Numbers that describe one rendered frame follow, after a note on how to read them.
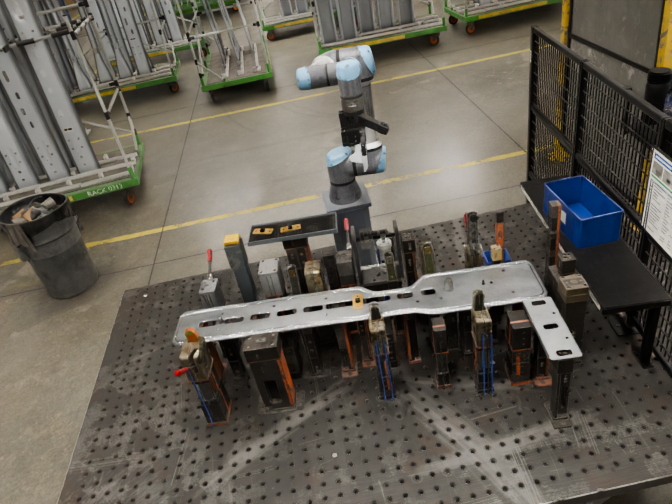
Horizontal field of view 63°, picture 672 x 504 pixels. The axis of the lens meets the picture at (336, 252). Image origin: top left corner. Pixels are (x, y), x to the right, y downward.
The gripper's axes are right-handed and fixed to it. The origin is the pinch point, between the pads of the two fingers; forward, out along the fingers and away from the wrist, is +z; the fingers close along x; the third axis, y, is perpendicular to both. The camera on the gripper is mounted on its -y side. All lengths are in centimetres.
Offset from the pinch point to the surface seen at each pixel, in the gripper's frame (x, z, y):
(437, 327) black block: 35, 48, -18
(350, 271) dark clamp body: 2.2, 44.0, 11.9
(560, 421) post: 55, 77, -54
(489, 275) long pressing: 11, 46, -40
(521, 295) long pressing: 24, 47, -49
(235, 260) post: -10, 40, 60
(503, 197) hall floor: -215, 140, -97
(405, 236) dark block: -3.8, 34.5, -11.0
